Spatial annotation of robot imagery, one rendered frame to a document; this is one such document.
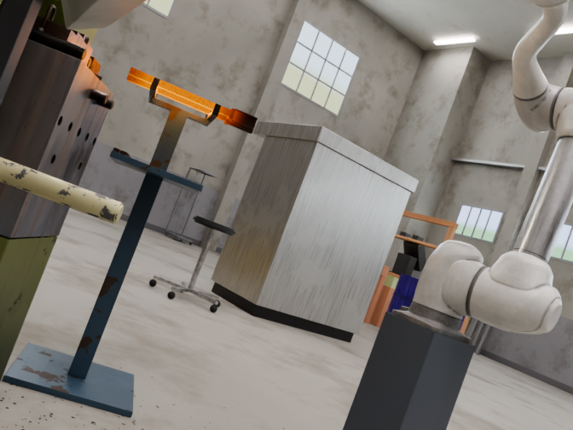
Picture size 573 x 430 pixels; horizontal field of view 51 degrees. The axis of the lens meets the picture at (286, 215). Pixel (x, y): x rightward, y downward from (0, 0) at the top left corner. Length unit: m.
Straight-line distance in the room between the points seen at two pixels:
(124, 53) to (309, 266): 7.92
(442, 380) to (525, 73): 0.91
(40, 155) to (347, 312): 4.78
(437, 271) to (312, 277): 3.84
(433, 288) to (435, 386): 0.27
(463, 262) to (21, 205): 1.18
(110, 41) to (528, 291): 11.28
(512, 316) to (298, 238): 3.82
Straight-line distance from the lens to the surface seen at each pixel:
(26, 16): 1.10
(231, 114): 2.02
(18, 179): 1.27
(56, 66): 1.53
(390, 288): 9.76
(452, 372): 1.86
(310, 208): 5.42
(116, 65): 12.46
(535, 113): 2.00
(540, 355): 12.99
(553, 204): 1.84
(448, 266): 1.81
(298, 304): 5.59
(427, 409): 1.83
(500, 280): 1.75
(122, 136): 12.49
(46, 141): 1.51
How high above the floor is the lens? 0.68
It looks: 3 degrees up
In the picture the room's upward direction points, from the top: 21 degrees clockwise
